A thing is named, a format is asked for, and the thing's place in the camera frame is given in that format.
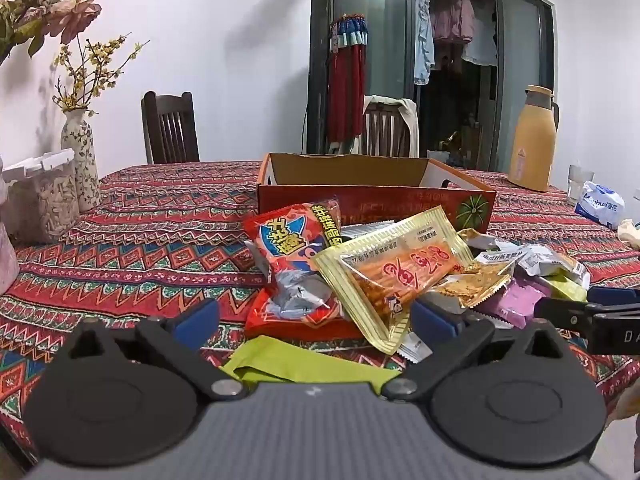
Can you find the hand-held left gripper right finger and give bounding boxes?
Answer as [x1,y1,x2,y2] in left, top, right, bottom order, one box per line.
[382,300,576,403]

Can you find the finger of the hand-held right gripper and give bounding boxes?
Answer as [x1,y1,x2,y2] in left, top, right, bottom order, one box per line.
[534,299,598,333]
[589,287,640,307]

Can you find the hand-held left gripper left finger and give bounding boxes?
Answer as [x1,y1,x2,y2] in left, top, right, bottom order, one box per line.
[62,299,249,402]

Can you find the pink snack packet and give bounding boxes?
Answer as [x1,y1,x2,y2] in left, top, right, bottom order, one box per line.
[492,280,551,329]

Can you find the yellow spicy strip packet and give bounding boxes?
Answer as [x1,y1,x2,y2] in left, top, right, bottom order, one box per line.
[314,205,473,356]

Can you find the red blue puffed snack packet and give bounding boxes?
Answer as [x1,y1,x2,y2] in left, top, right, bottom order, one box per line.
[243,199,346,328]

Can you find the lime green snack packet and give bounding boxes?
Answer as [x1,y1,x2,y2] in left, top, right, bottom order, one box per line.
[220,337,402,386]

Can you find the red orange cardboard box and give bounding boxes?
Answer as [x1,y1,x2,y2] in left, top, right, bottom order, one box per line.
[256,152,497,236]

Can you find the pale green snack packet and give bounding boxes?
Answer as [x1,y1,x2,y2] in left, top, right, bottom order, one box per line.
[545,272,590,304]

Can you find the small white sachet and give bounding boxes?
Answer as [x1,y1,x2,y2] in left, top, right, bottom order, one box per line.
[400,332,434,364]

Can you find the clear packet of brown crisps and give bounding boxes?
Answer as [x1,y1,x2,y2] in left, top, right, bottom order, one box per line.
[432,259,515,309]

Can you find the red flat snack packet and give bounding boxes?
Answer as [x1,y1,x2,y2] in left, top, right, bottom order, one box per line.
[245,285,371,342]

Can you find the cream crumpled tissue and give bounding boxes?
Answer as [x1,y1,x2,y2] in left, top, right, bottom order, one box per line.
[617,217,640,249]

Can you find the patterned red tablecloth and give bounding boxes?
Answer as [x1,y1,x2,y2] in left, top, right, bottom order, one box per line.
[0,160,640,466]

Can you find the white blue tissue pack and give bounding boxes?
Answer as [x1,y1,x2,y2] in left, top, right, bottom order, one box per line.
[575,181,626,230]

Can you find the clear drinking glass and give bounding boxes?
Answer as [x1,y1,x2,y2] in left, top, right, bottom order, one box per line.
[567,164,596,206]

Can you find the yellow thermos jug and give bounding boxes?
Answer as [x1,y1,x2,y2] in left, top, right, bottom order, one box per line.
[507,85,560,192]

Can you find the dark wooden chair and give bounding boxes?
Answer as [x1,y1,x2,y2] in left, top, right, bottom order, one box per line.
[141,91,201,165]

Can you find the wooden chair with slats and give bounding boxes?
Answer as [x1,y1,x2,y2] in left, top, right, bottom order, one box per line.
[361,96,418,159]

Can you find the dark framed glass door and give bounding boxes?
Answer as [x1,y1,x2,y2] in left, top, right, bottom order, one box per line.
[307,0,559,172]

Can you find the white garment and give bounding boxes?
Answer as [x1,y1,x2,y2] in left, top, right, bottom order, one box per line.
[460,35,499,67]

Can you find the yellow flower sprigs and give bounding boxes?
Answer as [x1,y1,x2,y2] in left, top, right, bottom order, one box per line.
[52,35,151,112]

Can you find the light blue garment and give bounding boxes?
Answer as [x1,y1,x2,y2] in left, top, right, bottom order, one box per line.
[413,0,436,86]

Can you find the pink garment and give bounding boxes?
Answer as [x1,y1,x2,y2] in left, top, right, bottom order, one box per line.
[430,0,476,44]

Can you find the pink artificial flowers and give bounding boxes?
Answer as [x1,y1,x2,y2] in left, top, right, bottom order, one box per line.
[0,0,117,67]

